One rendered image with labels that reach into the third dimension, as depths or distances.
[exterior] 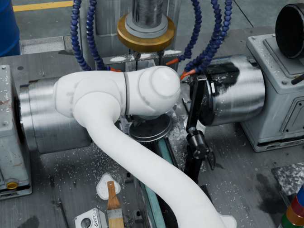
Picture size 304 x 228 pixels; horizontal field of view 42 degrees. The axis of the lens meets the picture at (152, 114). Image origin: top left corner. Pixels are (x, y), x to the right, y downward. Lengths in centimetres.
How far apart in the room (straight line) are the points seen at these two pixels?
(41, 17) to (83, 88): 281
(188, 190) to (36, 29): 296
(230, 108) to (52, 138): 60
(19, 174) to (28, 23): 235
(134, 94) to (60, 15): 281
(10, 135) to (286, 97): 92
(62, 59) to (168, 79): 114
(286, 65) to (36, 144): 88
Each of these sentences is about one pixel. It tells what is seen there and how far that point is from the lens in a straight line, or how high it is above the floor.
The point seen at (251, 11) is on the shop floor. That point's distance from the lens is 394.
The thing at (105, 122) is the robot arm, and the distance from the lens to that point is 82.
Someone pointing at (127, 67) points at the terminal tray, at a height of 114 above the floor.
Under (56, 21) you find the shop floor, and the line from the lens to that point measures 361.
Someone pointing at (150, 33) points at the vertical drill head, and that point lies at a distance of 119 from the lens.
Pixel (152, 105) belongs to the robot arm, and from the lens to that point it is 90.
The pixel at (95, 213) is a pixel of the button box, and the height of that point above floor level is 108.
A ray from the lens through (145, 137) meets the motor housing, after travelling 144.
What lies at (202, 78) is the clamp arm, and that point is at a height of 125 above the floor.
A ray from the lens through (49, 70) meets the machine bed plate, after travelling 191.
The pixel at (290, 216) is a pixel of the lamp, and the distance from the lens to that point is 119.
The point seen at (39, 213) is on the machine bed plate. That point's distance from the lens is 146.
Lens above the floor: 206
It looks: 48 degrees down
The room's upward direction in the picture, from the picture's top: 5 degrees clockwise
